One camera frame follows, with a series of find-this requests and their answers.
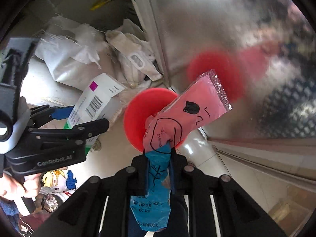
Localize large white woven sack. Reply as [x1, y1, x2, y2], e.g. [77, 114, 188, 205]
[35, 16, 115, 91]

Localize blue jeans legs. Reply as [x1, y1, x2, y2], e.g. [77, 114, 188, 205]
[128, 194, 189, 236]

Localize person's left hand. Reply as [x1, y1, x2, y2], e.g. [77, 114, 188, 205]
[1, 172, 41, 201]

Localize red trash bin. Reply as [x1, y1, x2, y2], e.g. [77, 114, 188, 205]
[123, 88, 193, 152]

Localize white wet-wipes bag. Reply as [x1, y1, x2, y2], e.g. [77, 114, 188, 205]
[105, 19, 162, 88]

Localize blue pink snack wrapper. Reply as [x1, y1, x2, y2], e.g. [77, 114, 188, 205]
[130, 68, 233, 232]

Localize green white cardboard box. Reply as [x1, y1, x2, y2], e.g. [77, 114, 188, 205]
[63, 72, 127, 154]

